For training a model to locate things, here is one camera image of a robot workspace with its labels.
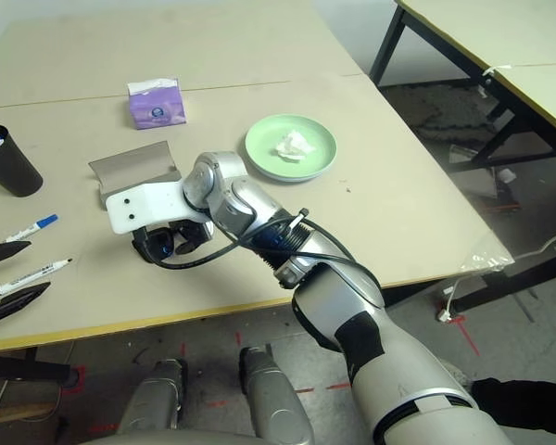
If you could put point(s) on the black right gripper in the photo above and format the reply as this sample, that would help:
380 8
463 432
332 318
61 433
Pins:
194 236

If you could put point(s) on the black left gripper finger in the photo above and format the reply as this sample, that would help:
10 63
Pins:
14 301
4 251

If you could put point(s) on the black sunglasses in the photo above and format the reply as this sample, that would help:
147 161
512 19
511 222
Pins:
160 248

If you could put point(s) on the green plate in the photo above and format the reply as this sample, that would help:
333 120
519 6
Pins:
264 143

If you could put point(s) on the white tissue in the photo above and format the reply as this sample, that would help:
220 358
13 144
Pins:
294 146

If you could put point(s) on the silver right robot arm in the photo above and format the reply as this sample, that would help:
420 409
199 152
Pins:
333 301

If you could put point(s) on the uncapped black tip marker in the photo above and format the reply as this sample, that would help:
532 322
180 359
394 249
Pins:
32 276

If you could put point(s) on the black metal table leg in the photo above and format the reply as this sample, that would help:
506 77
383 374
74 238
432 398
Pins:
23 367

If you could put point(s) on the black pen holder cup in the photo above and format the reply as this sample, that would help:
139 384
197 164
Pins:
9 169

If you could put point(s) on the grey open glasses case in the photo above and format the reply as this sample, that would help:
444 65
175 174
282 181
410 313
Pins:
130 164

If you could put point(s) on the wooden plank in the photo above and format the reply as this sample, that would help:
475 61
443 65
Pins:
14 413

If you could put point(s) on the light blue plate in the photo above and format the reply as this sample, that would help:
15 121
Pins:
296 180

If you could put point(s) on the purple tissue pack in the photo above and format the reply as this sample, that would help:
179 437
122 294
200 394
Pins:
157 104

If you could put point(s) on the silver robot left leg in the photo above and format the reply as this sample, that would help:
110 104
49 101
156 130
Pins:
155 398

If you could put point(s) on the silver robot leg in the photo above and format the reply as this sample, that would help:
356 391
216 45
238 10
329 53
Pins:
155 398
273 398

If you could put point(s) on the silver robot right leg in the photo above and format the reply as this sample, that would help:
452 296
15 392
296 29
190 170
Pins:
273 398

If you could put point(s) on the grey robot torso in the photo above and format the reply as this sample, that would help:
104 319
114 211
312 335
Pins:
167 438

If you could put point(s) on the clear plastic film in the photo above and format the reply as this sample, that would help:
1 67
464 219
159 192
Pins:
486 259

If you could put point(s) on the white zip tie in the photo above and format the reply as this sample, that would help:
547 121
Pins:
496 70

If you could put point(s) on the bystander black trousers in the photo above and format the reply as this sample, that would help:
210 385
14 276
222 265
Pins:
523 405

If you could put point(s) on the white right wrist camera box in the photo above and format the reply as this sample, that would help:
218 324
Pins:
148 206

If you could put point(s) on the beige table black frame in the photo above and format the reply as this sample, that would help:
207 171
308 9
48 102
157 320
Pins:
514 41

